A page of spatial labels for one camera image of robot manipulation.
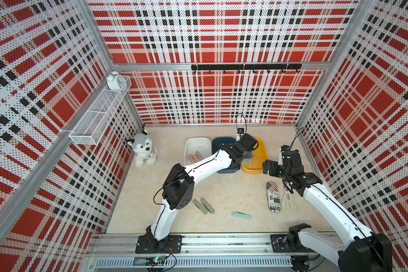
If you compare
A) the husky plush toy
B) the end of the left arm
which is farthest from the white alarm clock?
the end of the left arm

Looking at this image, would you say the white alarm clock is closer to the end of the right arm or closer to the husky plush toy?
the husky plush toy

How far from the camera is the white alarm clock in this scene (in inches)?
31.7

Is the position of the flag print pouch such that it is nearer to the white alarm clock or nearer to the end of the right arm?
the end of the right arm

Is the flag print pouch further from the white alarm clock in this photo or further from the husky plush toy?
the white alarm clock

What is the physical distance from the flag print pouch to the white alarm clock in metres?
0.92

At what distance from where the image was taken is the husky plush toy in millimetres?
885
